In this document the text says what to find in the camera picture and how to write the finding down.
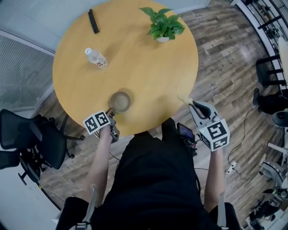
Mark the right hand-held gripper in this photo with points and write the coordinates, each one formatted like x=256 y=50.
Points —
x=216 y=134

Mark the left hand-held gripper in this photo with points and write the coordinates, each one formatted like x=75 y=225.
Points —
x=96 y=122

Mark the white power strip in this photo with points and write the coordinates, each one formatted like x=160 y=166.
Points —
x=231 y=166

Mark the person's right forearm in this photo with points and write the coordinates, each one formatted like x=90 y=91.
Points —
x=214 y=179

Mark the black monitor mount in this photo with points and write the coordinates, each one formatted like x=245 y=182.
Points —
x=191 y=147

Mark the black remote control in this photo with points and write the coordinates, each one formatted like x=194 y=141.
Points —
x=93 y=21

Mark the black metal shelving rack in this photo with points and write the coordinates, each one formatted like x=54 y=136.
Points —
x=263 y=15

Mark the brown bowl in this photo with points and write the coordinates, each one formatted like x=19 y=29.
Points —
x=120 y=101

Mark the small black monitor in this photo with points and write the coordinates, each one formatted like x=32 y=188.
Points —
x=185 y=131

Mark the person's black clothes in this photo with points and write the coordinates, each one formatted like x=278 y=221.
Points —
x=155 y=179

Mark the clear plastic water bottle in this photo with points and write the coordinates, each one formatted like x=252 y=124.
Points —
x=97 y=59

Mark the green potted plant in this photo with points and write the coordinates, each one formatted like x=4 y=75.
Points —
x=164 y=24

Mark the grey rounded device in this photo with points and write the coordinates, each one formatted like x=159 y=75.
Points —
x=280 y=119

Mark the person's left forearm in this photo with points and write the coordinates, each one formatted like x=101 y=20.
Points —
x=99 y=164

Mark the black slatted chair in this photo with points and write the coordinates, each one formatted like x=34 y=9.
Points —
x=267 y=72

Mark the black office chair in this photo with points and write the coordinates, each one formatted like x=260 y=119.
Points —
x=11 y=159
x=51 y=143

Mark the white round table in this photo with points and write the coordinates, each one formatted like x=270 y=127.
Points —
x=284 y=48

